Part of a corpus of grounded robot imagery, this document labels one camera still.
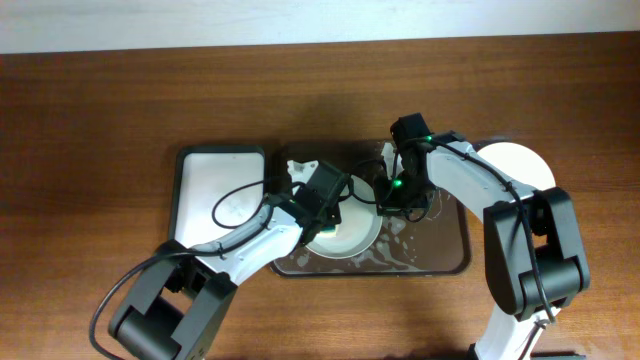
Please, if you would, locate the cream plate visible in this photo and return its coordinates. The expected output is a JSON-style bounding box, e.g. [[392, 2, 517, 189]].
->
[[477, 142, 556, 190]]

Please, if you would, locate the white soapy tray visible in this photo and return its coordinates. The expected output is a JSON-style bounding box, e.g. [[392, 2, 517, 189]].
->
[[168, 145, 266, 248]]

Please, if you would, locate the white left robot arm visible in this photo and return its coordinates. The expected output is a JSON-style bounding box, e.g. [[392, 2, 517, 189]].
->
[[108, 161, 350, 360]]

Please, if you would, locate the green yellow sponge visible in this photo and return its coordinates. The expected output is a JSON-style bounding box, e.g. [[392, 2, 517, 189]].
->
[[320, 224, 339, 236]]

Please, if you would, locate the pale green plate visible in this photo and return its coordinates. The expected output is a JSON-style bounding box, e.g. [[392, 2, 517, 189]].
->
[[306, 177, 382, 259]]

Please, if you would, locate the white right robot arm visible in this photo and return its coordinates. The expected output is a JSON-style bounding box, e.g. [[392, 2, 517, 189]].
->
[[374, 113, 591, 359]]

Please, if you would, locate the dark brown tray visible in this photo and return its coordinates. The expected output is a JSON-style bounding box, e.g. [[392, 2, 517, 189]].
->
[[269, 140, 471, 278]]

